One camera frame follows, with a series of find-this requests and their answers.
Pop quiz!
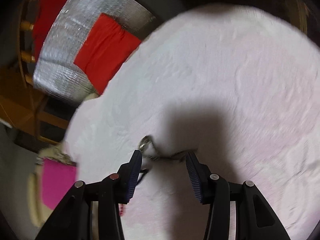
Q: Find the magenta pillow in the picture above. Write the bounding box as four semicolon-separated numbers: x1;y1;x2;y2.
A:
41;158;76;210

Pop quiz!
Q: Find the wooden cabinet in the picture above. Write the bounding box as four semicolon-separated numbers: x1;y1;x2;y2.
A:
0;67;71;145

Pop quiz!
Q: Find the silver foil insulation sheet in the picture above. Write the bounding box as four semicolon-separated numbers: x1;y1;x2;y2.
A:
33;0;160;106

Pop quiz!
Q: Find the red pillow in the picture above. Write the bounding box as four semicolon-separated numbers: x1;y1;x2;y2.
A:
74;14;141;94

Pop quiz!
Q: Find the red cloth on railing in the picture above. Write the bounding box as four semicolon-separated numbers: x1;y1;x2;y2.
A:
33;0;67;61

